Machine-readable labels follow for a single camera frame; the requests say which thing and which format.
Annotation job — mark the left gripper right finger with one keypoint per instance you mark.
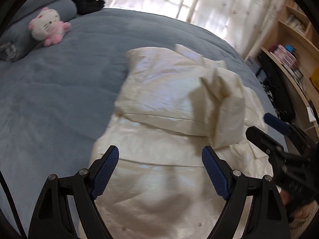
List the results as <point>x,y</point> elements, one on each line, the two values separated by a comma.
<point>267,218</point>

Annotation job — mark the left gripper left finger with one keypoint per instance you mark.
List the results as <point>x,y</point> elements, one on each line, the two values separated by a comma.
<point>52,216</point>

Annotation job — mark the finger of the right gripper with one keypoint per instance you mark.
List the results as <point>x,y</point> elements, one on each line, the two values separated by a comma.
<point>264,142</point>
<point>277,124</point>

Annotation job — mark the white puffer down jacket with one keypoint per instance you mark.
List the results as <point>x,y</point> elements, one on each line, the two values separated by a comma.
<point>173,103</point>

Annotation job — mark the person's right hand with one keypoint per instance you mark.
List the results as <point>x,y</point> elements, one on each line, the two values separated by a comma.
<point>303,216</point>

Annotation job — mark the black white patterned cloth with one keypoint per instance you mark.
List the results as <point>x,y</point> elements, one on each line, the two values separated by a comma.
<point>280,100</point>

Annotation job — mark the pink stacked boxes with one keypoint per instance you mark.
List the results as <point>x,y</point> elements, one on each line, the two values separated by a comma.
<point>285,57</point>

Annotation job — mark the white cardboard box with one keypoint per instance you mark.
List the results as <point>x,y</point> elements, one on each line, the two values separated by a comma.
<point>253,65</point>

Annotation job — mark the wooden bookshelf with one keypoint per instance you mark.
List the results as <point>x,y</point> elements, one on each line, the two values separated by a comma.
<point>294,30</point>

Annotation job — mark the white floral curtains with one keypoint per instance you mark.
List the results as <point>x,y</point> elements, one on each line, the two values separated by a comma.
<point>241,23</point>

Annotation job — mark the blue-grey bed cover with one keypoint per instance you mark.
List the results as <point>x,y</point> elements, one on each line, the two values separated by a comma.
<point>56,102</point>

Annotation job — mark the lower blue-grey rolled pillow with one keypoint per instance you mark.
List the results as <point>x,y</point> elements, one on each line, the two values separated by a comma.
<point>16,41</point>

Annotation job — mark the pink white cat plush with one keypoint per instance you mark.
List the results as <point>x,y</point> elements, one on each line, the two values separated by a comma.
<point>48,28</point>

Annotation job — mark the black fluffy garment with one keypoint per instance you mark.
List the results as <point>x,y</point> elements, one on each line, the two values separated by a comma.
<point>85,7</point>

